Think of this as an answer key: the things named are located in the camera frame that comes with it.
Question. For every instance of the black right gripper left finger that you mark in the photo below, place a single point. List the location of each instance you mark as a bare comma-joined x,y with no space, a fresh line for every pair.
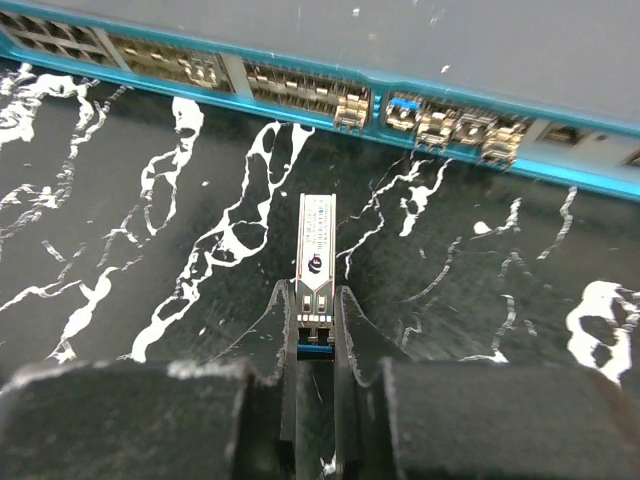
266,430

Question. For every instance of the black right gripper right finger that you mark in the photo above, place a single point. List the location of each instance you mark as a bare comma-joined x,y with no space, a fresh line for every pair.
363,440

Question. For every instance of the silver plug with blue latch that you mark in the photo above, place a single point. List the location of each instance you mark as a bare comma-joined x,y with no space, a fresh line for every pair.
314,287

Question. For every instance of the dark grey network switch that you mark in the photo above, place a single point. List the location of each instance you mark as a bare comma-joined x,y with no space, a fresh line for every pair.
548,89

